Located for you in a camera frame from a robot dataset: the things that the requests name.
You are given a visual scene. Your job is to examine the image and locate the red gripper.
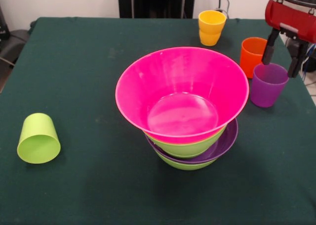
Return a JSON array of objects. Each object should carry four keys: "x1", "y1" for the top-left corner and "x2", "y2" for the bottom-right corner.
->
[{"x1": 261, "y1": 0, "x2": 316, "y2": 79}]

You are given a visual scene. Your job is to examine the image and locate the orange plastic cup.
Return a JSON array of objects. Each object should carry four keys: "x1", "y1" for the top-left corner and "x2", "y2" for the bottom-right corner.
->
[{"x1": 239, "y1": 37, "x2": 269, "y2": 79}]

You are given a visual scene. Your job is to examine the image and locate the purple plastic cup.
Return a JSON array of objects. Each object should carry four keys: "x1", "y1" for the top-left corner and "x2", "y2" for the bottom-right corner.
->
[{"x1": 250, "y1": 62, "x2": 290, "y2": 108}]

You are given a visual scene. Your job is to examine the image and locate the purple plastic bowl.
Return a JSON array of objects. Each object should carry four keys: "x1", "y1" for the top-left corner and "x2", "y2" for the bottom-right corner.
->
[{"x1": 145, "y1": 117, "x2": 239, "y2": 164}]

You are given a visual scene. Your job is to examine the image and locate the large pink plastic bowl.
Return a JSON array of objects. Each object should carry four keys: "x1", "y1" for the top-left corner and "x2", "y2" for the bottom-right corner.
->
[{"x1": 115, "y1": 46, "x2": 250, "y2": 138}]

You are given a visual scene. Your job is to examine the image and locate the large green plastic bowl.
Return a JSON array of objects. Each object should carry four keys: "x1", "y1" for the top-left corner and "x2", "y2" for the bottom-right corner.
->
[{"x1": 144, "y1": 126, "x2": 227, "y2": 159}]

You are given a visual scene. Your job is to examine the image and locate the small green plastic bowl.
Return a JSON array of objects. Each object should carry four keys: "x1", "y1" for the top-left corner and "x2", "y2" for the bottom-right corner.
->
[{"x1": 170, "y1": 152, "x2": 210, "y2": 160}]

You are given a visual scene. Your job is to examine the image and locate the medium green plastic bowl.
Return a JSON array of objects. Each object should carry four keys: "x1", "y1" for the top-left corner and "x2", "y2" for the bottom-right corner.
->
[{"x1": 155, "y1": 150, "x2": 218, "y2": 171}]

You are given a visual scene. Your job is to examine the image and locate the lime green plastic cup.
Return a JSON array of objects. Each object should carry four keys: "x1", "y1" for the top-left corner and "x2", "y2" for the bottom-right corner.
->
[{"x1": 16, "y1": 113, "x2": 61, "y2": 165}]

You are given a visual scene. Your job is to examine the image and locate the yellow plastic cup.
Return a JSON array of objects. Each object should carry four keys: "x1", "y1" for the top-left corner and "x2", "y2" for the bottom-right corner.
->
[
  {"x1": 199, "y1": 30, "x2": 222, "y2": 47},
  {"x1": 197, "y1": 9, "x2": 227, "y2": 35}
]

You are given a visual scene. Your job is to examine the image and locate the dark green tablecloth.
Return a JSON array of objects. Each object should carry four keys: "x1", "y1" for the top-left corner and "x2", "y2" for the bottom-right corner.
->
[{"x1": 0, "y1": 17, "x2": 316, "y2": 225}]

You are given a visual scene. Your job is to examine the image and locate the tangle of cables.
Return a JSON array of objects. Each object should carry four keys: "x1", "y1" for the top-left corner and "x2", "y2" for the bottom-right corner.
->
[{"x1": 297, "y1": 43, "x2": 316, "y2": 87}]

